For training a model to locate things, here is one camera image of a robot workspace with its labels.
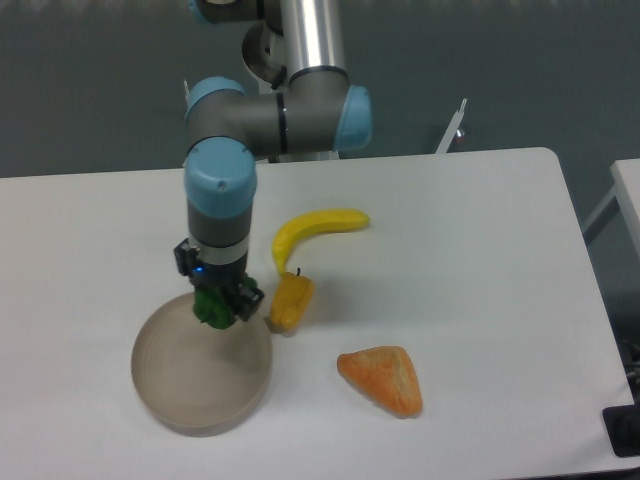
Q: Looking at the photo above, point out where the green toy pepper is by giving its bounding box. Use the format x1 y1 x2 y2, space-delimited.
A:
192 286 235 330

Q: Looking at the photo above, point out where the yellow toy pepper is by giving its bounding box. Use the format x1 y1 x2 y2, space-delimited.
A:
270 269 315 332

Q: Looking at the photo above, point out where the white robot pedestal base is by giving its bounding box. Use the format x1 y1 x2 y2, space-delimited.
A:
180 22 471 166

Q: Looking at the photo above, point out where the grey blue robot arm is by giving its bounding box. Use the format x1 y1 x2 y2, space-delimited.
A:
174 1 372 330

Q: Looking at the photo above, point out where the yellow toy banana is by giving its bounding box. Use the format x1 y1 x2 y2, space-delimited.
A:
271 208 371 275

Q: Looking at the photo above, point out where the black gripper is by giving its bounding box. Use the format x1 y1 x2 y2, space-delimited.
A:
173 238 264 322

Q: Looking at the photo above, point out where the beige round plate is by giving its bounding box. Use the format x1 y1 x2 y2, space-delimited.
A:
130 293 273 437

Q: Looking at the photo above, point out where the orange triangular bread toy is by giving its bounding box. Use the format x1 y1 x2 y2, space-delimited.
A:
336 346 423 418

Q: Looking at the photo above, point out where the white side table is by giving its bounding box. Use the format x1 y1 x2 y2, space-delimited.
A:
581 158 639 251

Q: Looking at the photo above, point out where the black box at edge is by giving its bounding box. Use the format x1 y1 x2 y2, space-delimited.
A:
602 404 640 458

